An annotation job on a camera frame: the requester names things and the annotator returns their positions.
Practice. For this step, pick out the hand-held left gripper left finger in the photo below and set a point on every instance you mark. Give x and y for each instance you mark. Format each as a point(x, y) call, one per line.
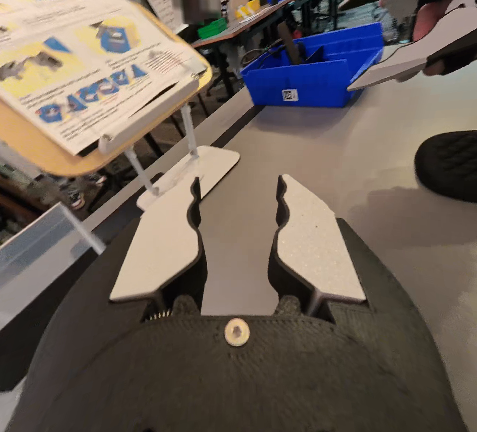
point(160, 253)

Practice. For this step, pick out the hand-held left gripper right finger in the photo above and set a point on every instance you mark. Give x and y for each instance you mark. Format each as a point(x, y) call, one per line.
point(316, 249)

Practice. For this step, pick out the slim dark grey usb hub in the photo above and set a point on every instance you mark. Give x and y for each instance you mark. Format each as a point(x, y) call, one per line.
point(290, 42)

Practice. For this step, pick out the clear plastic bin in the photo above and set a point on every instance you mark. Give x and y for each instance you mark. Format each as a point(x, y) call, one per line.
point(33, 242)

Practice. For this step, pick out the person's right hand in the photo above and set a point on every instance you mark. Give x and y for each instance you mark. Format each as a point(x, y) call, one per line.
point(426, 22)

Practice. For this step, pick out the dark cloth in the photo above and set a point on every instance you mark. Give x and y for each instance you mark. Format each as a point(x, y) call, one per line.
point(451, 167)

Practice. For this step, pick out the white board ledge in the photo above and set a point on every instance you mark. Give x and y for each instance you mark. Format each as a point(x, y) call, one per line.
point(156, 115)

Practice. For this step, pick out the yellow box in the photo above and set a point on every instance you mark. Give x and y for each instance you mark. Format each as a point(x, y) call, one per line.
point(248, 9)

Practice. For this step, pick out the long grey desk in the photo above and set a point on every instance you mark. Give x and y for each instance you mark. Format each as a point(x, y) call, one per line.
point(238, 27)

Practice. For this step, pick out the green plastic bin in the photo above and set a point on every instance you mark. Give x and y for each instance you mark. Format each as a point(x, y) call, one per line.
point(212, 28)

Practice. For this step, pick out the instruction sheet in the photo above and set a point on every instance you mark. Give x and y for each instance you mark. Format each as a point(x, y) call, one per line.
point(93, 66)

